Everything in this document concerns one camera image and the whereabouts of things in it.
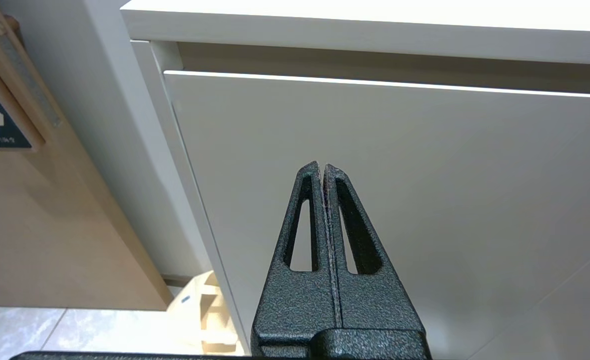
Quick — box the white sideboard cabinet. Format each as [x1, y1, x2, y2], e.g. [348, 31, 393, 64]
[120, 0, 590, 360]

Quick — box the dark blue door tag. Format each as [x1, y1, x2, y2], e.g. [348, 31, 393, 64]
[0, 75, 33, 149]

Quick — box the metal door lock plate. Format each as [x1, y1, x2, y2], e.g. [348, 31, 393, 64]
[0, 0, 63, 128]

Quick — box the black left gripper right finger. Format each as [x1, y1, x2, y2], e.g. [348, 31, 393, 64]
[323, 163, 425, 330]

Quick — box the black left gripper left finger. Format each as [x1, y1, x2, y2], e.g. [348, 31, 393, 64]
[251, 160, 343, 333]

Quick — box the brown door handle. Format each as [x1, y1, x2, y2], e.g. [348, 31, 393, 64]
[1, 14, 24, 51]

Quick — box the beige plywood stool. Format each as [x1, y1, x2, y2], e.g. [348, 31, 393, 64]
[167, 271, 245, 357]

